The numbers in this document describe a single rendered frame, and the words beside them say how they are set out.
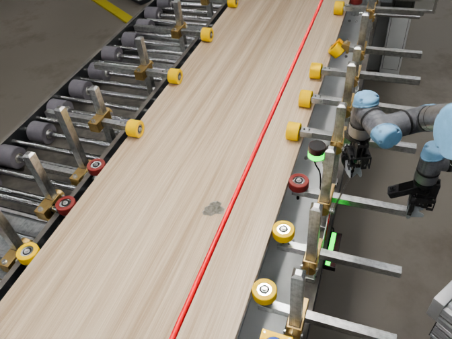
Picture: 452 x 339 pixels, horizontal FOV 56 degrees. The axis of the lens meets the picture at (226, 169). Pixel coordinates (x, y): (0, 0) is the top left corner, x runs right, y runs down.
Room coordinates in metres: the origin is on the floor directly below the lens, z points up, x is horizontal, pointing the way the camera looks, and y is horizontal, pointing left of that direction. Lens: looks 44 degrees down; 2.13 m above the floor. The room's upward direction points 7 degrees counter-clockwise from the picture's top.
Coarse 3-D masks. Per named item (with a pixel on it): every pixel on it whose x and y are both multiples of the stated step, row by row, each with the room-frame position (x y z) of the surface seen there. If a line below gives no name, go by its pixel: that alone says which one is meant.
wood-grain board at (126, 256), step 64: (256, 0) 2.91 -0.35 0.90; (192, 64) 2.15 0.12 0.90; (256, 64) 2.07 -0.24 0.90; (192, 128) 1.57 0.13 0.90; (256, 128) 1.51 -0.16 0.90; (128, 192) 1.20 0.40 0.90; (192, 192) 1.16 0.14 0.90; (256, 192) 1.12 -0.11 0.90; (64, 256) 0.92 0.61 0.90; (128, 256) 0.89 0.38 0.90; (192, 256) 0.86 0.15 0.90; (256, 256) 0.83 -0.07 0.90; (0, 320) 0.70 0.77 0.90; (64, 320) 0.67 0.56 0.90; (128, 320) 0.65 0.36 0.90; (192, 320) 0.62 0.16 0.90
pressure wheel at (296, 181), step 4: (292, 176) 1.18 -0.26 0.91; (296, 176) 1.18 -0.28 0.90; (300, 176) 1.18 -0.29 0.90; (304, 176) 1.17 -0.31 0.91; (292, 180) 1.16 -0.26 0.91; (296, 180) 1.16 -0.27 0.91; (300, 180) 1.15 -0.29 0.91; (304, 180) 1.15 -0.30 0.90; (308, 180) 1.15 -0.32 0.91; (292, 184) 1.14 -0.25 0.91; (296, 184) 1.13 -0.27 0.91; (300, 184) 1.13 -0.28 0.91; (304, 184) 1.13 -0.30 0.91; (308, 184) 1.13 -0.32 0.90; (292, 188) 1.13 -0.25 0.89; (296, 188) 1.12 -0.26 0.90; (300, 188) 1.12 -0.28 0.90; (304, 188) 1.12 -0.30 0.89; (296, 192) 1.12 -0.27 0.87; (300, 192) 1.12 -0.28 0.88
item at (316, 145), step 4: (312, 144) 1.10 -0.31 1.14; (316, 144) 1.10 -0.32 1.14; (320, 144) 1.10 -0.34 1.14; (324, 144) 1.09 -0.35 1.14; (312, 148) 1.08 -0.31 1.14; (316, 148) 1.08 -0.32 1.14; (320, 148) 1.08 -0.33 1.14; (316, 156) 1.07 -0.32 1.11; (320, 172) 1.08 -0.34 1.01; (320, 176) 1.08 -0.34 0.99; (320, 180) 1.08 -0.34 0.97; (320, 184) 1.08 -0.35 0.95; (320, 188) 1.07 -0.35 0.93
